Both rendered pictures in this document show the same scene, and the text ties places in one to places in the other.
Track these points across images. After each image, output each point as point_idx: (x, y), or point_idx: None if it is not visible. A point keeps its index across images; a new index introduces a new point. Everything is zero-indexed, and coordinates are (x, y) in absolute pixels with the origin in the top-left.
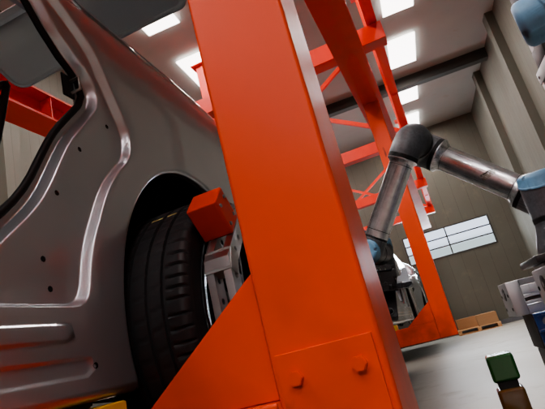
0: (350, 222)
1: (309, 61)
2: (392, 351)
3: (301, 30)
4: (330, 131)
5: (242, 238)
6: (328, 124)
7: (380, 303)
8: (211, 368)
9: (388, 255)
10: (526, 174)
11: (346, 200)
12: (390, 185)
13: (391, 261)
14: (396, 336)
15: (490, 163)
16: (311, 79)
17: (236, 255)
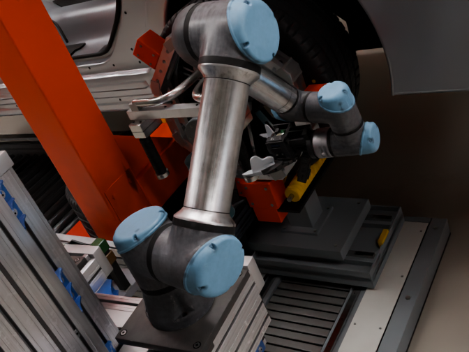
0: (54, 156)
1: (17, 65)
2: (86, 201)
3: (6, 40)
4: (41, 108)
5: (165, 70)
6: (40, 103)
7: (82, 185)
8: None
9: (312, 120)
10: (175, 214)
11: (53, 145)
12: None
13: (330, 126)
14: (100, 198)
15: (192, 155)
16: (19, 84)
17: (156, 85)
